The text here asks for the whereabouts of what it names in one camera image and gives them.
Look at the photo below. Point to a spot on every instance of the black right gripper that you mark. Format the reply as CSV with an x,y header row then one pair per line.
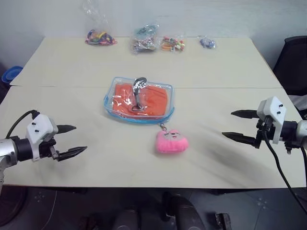
x,y
260,137

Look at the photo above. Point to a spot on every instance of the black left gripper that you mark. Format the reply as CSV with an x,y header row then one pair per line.
x,y
49,149

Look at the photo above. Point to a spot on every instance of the clear blue-trimmed orange pouch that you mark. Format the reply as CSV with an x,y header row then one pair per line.
x,y
109,105

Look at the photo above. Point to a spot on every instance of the orange fabric garment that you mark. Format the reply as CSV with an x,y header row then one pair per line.
x,y
153,98

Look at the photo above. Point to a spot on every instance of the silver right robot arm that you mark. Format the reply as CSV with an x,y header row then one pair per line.
x,y
302,130

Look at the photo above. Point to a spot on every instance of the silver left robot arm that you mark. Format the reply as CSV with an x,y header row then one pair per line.
x,y
7,148

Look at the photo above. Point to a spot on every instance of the small bag of blue beads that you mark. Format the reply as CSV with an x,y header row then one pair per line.
x,y
207,43

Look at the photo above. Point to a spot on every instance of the clear bag of orange trinkets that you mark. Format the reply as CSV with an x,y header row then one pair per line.
x,y
172,44

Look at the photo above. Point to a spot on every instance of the clear bag of teal trinkets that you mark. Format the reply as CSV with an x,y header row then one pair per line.
x,y
144,43

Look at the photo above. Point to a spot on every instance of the black office chair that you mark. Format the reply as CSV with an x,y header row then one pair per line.
x,y
292,64

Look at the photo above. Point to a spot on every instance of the dark round base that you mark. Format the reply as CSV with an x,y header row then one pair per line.
x,y
12,208

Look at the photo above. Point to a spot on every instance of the blue plastic basket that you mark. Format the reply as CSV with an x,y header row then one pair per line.
x,y
12,73

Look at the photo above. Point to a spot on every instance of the dark rectangular block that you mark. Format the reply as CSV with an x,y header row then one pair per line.
x,y
223,221

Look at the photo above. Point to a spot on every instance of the large dark rounded shape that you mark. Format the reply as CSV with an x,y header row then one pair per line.
x,y
184,213

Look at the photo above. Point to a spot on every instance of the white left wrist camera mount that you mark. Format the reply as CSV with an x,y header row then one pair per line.
x,y
39,129

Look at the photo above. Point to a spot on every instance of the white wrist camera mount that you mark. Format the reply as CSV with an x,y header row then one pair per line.
x,y
39,129
273,107

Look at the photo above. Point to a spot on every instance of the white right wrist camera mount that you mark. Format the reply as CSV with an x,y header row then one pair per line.
x,y
273,107

